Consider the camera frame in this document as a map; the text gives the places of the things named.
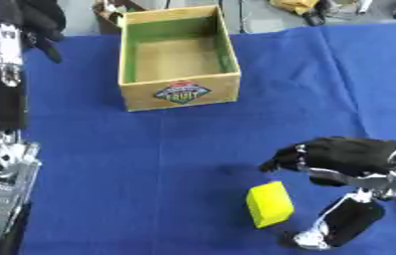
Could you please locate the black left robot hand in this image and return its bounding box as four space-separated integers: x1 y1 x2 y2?
0 0 68 134

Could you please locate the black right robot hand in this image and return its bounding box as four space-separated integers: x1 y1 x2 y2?
257 135 396 252

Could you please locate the tan cardboard box green inside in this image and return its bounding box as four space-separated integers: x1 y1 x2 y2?
115 4 244 113

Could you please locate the yellow block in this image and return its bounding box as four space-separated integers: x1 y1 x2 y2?
245 180 296 230

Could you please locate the brown chair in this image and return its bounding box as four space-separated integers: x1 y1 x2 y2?
92 0 146 35

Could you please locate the black bag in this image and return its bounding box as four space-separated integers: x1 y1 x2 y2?
300 9 329 27

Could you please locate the yellow bag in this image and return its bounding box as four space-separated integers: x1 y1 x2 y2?
268 0 320 15

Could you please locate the black tripod leg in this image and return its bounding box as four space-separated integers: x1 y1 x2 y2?
236 0 251 35

